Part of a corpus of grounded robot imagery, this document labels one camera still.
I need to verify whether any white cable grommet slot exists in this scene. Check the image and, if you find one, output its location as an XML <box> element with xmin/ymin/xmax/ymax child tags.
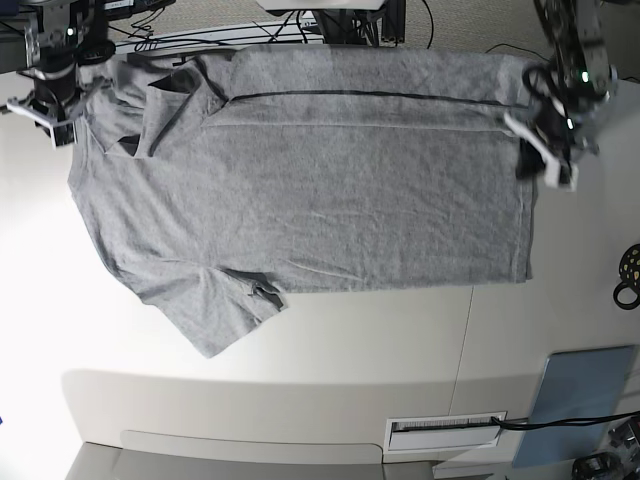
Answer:
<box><xmin>383</xmin><ymin>411</ymin><xmax>507</xmax><ymax>454</ymax></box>

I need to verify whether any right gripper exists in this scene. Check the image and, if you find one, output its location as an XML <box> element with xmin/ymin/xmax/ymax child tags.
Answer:
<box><xmin>6</xmin><ymin>65</ymin><xmax>95</xmax><ymax>149</ymax></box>

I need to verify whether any black desk cable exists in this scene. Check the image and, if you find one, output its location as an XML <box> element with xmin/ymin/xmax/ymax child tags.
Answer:
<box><xmin>490</xmin><ymin>410</ymin><xmax>640</xmax><ymax>432</ymax></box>

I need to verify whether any blue grey board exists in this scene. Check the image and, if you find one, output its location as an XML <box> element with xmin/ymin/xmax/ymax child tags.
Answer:
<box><xmin>512</xmin><ymin>345</ymin><xmax>636</xmax><ymax>469</ymax></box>

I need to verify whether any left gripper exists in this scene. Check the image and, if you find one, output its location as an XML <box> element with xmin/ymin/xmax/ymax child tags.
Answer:
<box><xmin>503</xmin><ymin>98</ymin><xmax>600</xmax><ymax>189</ymax></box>

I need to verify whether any black camera stand base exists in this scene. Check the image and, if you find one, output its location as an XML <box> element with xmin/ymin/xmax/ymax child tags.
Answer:
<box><xmin>255</xmin><ymin>0</ymin><xmax>407</xmax><ymax>49</ymax></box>

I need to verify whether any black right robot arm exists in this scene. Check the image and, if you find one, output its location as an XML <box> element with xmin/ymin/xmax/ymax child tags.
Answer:
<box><xmin>5</xmin><ymin>1</ymin><xmax>116</xmax><ymax>149</ymax></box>

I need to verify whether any grey T-shirt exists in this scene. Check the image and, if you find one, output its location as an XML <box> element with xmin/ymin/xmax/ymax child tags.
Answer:
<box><xmin>68</xmin><ymin>46</ymin><xmax>536</xmax><ymax>357</ymax></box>

